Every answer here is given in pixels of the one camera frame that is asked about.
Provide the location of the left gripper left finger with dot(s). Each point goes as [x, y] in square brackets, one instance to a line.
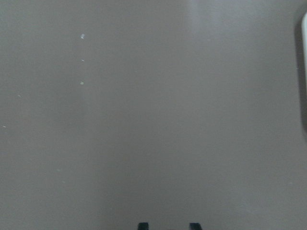
[143, 226]

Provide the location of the cream rabbit tray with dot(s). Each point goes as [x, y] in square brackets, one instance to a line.
[304, 51]

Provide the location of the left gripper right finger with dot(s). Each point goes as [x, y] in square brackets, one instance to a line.
[195, 226]

